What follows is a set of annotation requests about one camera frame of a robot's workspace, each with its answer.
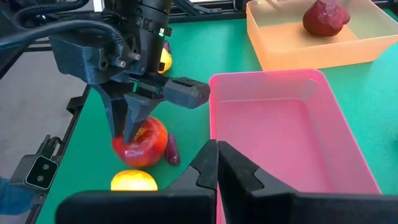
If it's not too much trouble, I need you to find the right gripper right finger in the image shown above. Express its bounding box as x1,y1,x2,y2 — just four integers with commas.
217,140,398,224

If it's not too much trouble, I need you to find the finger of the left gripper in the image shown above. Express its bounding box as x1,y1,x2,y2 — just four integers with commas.
123,92,164,144
91,82,134,138

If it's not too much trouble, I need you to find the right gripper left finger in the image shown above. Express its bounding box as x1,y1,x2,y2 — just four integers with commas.
55,139,218,224

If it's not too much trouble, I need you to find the red and yellow apple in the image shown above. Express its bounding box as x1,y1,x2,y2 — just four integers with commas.
111,116,169,169

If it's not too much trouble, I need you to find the yellow lemon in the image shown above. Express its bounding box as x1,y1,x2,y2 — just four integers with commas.
110,169,159,192

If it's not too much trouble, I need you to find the pink translucent plastic bin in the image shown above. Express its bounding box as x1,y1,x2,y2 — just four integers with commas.
208,68,382,224

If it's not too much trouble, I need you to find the orange translucent plastic bin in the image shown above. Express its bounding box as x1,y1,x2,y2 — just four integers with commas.
245,0,398,72

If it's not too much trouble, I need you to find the person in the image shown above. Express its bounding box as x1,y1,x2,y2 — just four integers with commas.
0,176,35,216

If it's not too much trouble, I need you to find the dark red apple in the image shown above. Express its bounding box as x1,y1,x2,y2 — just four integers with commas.
302,0,351,37

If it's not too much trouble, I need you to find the left wrist camera grey housing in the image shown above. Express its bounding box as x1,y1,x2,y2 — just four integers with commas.
49,30,142,91

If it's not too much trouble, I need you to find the smooth black arm cable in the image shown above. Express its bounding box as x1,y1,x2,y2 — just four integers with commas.
0,19,125,54

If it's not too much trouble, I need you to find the black stereo camera module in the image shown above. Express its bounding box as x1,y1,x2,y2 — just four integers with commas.
11,154,60,191

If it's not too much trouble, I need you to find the braided black arm cable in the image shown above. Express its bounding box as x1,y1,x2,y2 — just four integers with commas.
12,0,91,24

